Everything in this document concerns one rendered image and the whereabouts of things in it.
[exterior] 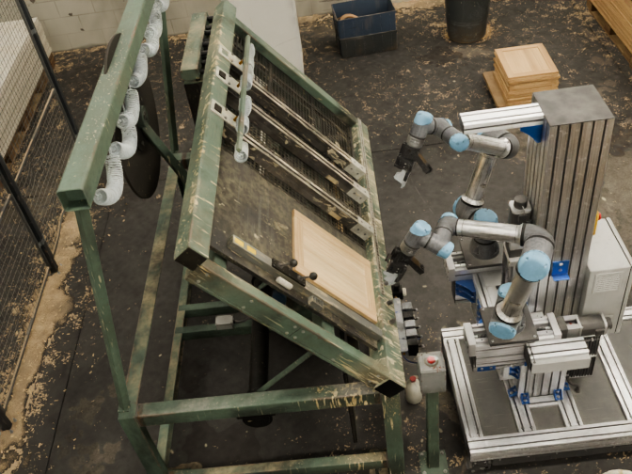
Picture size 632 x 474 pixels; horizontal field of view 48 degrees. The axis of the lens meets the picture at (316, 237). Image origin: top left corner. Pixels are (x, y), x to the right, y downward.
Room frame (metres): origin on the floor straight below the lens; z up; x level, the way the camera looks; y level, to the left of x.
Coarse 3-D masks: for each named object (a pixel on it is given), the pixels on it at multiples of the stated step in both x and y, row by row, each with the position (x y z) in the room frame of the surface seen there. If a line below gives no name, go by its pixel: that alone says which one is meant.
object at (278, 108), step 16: (224, 48) 3.64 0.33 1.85; (240, 64) 3.59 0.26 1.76; (256, 96) 3.57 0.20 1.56; (272, 96) 3.60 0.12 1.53; (272, 112) 3.56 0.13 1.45; (288, 112) 3.56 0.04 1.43; (304, 128) 3.55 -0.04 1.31; (320, 144) 3.54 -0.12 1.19; (336, 160) 3.53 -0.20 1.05; (352, 160) 3.55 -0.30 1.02
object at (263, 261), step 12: (228, 240) 2.33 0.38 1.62; (240, 240) 2.33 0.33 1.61; (240, 252) 2.29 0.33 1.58; (264, 264) 2.28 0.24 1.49; (276, 276) 2.28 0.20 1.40; (300, 288) 2.27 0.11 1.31; (312, 288) 2.29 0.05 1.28; (324, 300) 2.26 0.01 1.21; (336, 300) 2.30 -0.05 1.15; (336, 312) 2.26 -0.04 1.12; (348, 312) 2.27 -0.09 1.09; (360, 324) 2.25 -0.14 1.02; (372, 324) 2.29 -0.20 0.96; (372, 336) 2.24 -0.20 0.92
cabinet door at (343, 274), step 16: (304, 224) 2.75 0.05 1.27; (304, 240) 2.62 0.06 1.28; (320, 240) 2.70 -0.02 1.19; (336, 240) 2.78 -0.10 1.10; (304, 256) 2.51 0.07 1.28; (320, 256) 2.58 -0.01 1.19; (336, 256) 2.66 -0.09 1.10; (352, 256) 2.74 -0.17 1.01; (304, 272) 2.39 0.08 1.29; (320, 272) 2.47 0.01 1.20; (336, 272) 2.54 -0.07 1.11; (352, 272) 2.61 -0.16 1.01; (368, 272) 2.69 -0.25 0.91; (320, 288) 2.37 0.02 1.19; (336, 288) 2.42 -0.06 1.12; (352, 288) 2.49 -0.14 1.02; (368, 288) 2.56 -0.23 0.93; (352, 304) 2.37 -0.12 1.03; (368, 304) 2.44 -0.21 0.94
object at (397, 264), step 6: (396, 246) 2.18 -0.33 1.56; (396, 252) 2.15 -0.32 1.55; (402, 252) 2.15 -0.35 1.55; (390, 258) 2.17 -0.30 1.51; (396, 258) 2.15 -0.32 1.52; (402, 258) 2.15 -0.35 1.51; (408, 258) 2.13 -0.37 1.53; (390, 264) 2.14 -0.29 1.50; (396, 264) 2.14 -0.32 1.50; (402, 264) 2.14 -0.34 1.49; (390, 270) 2.14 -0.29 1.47; (396, 270) 2.14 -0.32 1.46; (402, 270) 2.13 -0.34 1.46
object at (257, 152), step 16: (240, 96) 3.03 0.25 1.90; (224, 112) 3.05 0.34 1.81; (224, 128) 3.02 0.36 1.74; (256, 144) 3.04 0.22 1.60; (256, 160) 3.01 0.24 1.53; (272, 160) 3.00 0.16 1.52; (288, 176) 3.00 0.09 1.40; (304, 192) 2.99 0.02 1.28; (320, 192) 3.02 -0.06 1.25; (320, 208) 2.98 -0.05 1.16; (336, 208) 2.98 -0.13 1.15; (352, 224) 2.97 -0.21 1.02; (368, 224) 3.02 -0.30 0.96
